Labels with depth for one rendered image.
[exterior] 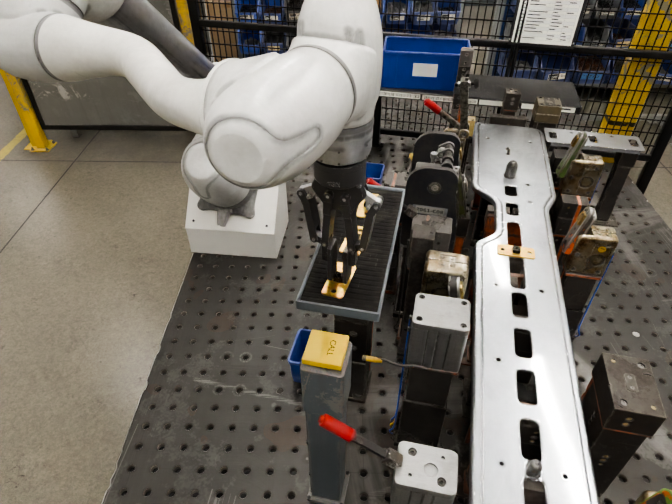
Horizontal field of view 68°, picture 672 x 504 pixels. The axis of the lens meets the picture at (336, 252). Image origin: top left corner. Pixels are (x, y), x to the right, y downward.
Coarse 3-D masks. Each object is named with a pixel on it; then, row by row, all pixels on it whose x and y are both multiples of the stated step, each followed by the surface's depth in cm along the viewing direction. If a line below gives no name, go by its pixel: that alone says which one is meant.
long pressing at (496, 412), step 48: (480, 144) 155; (528, 144) 155; (480, 192) 135; (528, 192) 135; (480, 240) 119; (528, 240) 120; (480, 288) 107; (528, 288) 107; (480, 336) 97; (480, 384) 89; (576, 384) 89; (480, 432) 82; (576, 432) 82; (480, 480) 76; (576, 480) 76
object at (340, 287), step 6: (354, 270) 88; (336, 276) 85; (330, 282) 85; (336, 282) 85; (348, 282) 85; (324, 288) 84; (330, 288) 84; (336, 288) 84; (342, 288) 84; (324, 294) 83; (330, 294) 83; (336, 294) 83; (342, 294) 83
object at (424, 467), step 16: (400, 448) 74; (416, 448) 74; (432, 448) 74; (416, 464) 72; (432, 464) 72; (448, 464) 72; (400, 480) 70; (416, 480) 70; (432, 480) 70; (448, 480) 70; (400, 496) 72; (416, 496) 71; (432, 496) 70; (448, 496) 69
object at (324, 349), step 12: (312, 336) 77; (324, 336) 77; (336, 336) 77; (348, 336) 77; (312, 348) 75; (324, 348) 75; (336, 348) 75; (312, 360) 73; (324, 360) 73; (336, 360) 73
